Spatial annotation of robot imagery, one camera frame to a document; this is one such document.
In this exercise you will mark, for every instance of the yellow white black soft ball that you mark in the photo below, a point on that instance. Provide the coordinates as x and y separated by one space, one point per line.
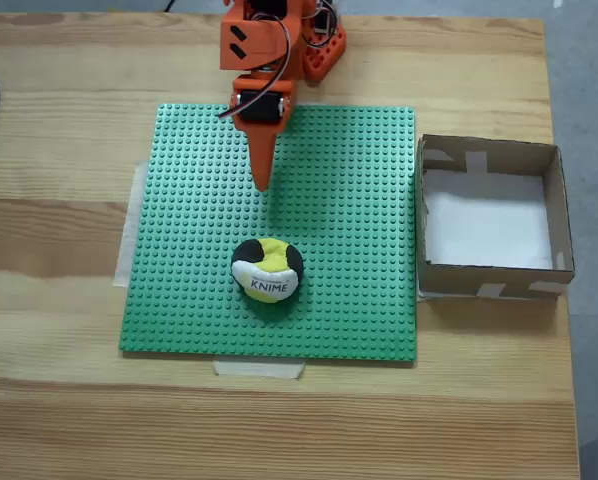
266 280

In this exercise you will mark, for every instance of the brown cardboard box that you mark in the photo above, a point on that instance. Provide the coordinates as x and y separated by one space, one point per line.
454 282

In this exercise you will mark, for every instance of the green studded baseplate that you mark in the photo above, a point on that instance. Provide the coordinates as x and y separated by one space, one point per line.
204 225

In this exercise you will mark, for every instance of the masking tape strip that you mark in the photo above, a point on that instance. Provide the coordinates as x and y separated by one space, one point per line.
129 225
259 369

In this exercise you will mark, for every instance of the white paper sheet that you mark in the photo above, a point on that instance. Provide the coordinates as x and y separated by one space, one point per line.
479 225

